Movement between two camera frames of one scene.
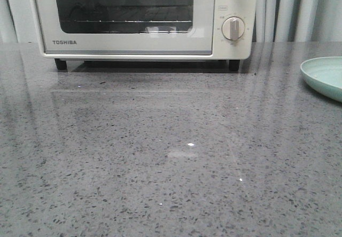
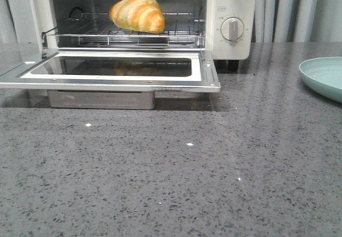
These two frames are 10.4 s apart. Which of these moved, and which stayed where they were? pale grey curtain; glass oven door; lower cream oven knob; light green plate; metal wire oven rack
Moved: glass oven door; metal wire oven rack
Stayed: lower cream oven knob; pale grey curtain; light green plate
